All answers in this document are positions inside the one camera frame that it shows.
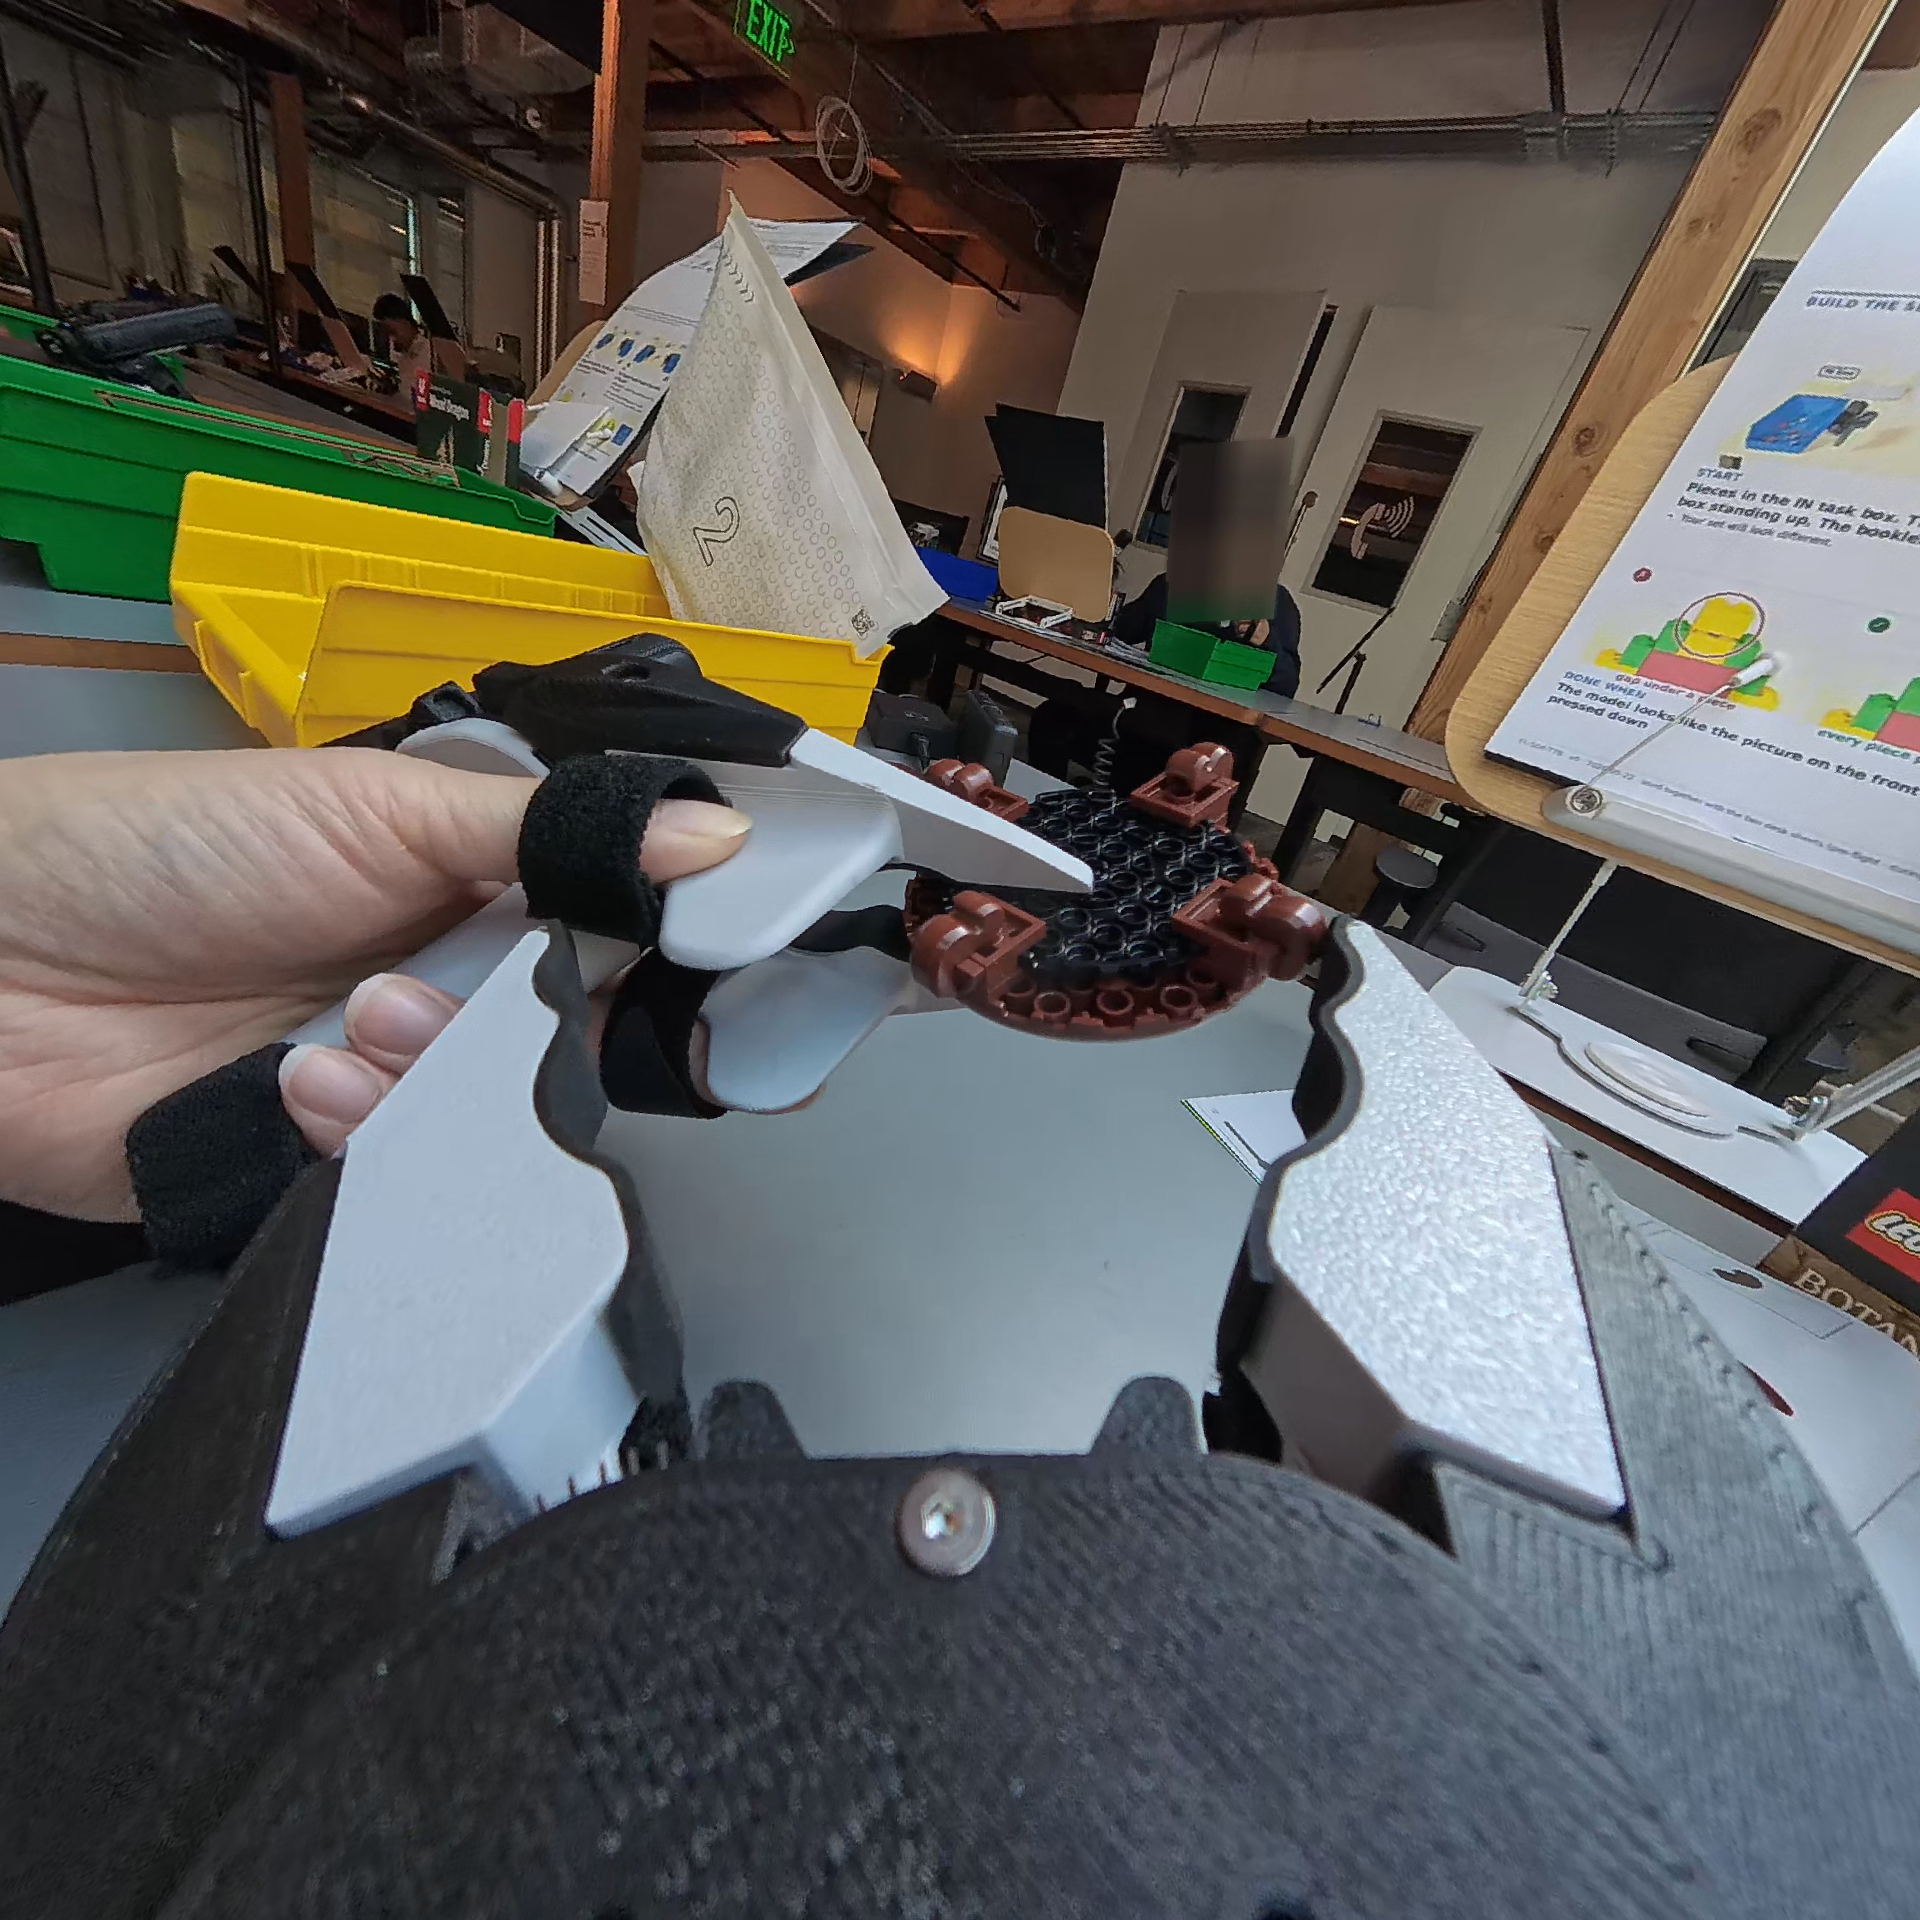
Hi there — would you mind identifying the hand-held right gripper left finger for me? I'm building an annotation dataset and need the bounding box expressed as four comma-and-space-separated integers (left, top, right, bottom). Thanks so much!
263, 921, 695, 1537

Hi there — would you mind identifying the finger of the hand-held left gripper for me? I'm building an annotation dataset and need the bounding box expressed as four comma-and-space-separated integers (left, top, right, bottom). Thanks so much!
776, 727, 1097, 904

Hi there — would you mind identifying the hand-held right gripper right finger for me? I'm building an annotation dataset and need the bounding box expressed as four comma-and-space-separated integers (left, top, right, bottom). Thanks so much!
1212, 914, 1631, 1519

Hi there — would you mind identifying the round brown black brick base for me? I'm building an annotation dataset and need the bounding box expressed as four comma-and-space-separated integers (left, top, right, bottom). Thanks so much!
902, 744, 1328, 1046

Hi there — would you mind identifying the person's left hand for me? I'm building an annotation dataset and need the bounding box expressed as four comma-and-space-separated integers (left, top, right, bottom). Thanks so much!
0, 745, 755, 1225

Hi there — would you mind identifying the black electronic device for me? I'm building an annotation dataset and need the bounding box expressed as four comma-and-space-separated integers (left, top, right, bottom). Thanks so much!
867, 689, 1039, 784

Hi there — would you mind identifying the white numbered paper bag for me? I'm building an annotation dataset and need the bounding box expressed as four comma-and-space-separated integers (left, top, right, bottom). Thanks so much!
637, 194, 950, 664

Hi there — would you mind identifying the small wooden board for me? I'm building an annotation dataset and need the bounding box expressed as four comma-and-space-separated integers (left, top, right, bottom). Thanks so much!
996, 508, 1119, 624

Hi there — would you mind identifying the small green bin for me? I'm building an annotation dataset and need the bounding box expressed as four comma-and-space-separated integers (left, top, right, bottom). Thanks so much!
1148, 619, 1280, 692

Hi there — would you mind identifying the dark green toy box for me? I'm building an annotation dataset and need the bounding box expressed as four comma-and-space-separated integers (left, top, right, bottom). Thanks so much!
412, 374, 528, 489

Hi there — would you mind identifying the printed paper sheet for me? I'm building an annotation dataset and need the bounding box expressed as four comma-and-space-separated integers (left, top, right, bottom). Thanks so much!
517, 215, 872, 505

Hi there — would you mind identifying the long wooden table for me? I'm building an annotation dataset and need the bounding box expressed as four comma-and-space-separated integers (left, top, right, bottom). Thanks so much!
937, 598, 1479, 818

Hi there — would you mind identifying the black plant toy box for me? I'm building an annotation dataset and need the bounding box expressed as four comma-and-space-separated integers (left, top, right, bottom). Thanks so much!
1763, 1111, 1920, 1360

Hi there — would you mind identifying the printed instruction sheet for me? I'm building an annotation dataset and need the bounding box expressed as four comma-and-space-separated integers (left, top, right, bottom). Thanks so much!
1480, 105, 1920, 818

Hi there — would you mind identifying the wooden instruction board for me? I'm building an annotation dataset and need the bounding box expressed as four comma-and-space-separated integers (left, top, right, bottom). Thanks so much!
1446, 353, 1920, 976

